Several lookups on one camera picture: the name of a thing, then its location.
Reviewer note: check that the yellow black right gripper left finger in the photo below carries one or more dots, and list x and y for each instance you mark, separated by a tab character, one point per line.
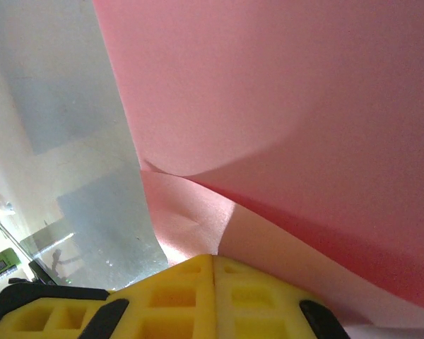
169	303

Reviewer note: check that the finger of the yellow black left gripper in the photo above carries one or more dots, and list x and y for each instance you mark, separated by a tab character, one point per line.
39	318

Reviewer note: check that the green black small canister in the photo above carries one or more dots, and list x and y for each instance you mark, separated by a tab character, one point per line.
0	263

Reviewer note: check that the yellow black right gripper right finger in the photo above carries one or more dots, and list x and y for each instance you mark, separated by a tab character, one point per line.
261	307

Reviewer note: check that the pink square paper sheet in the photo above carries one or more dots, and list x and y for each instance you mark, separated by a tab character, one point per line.
268	106

